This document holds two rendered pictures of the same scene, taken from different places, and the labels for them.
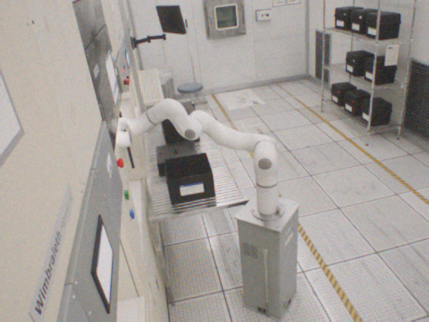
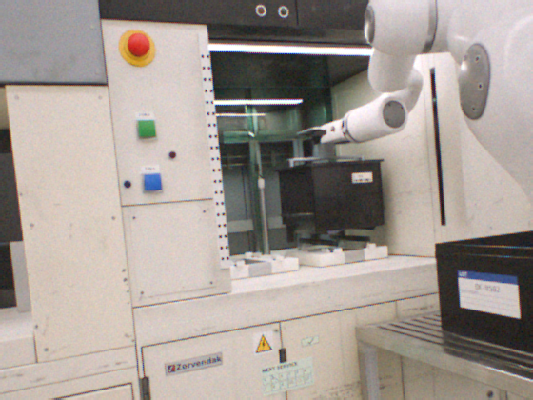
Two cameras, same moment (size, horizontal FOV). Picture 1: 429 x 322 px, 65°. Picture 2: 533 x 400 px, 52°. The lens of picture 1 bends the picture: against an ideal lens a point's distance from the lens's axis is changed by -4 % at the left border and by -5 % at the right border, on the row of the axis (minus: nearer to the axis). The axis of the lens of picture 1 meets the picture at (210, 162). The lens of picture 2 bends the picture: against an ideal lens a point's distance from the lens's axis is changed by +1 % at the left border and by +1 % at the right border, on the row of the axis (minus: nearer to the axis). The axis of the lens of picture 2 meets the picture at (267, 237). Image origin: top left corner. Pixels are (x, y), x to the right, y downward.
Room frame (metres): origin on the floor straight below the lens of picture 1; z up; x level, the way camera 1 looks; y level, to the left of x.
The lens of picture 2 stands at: (1.16, -0.67, 1.03)
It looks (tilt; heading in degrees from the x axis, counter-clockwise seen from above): 3 degrees down; 74
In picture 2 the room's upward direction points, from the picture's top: 5 degrees counter-clockwise
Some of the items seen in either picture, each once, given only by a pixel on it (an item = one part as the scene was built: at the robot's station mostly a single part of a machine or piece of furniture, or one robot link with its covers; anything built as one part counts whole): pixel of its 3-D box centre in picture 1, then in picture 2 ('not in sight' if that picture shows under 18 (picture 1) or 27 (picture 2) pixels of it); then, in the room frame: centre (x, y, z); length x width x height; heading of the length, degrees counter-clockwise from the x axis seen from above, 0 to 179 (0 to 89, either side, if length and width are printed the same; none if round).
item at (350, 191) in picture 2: not in sight; (328, 186); (1.74, 0.74, 1.08); 0.24 x 0.20 x 0.32; 7
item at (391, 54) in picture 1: (391, 53); not in sight; (3.56, -2.04, 1.05); 0.17 x 0.03 x 0.26; 97
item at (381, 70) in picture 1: (379, 70); not in sight; (3.80, -2.04, 0.81); 0.30 x 0.28 x 0.26; 6
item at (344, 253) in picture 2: not in sight; (334, 252); (1.74, 0.73, 0.89); 0.22 x 0.21 x 0.04; 97
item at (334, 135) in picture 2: not in sight; (345, 130); (1.76, 0.63, 1.21); 0.11 x 0.10 x 0.07; 97
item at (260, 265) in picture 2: not in sight; (245, 264); (1.48, 0.70, 0.89); 0.22 x 0.21 x 0.04; 97
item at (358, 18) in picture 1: (365, 21); not in sight; (4.14, -2.00, 1.31); 0.30 x 0.28 x 0.26; 6
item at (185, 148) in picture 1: (176, 155); not in sight; (2.28, 0.24, 0.83); 0.29 x 0.29 x 0.13; 6
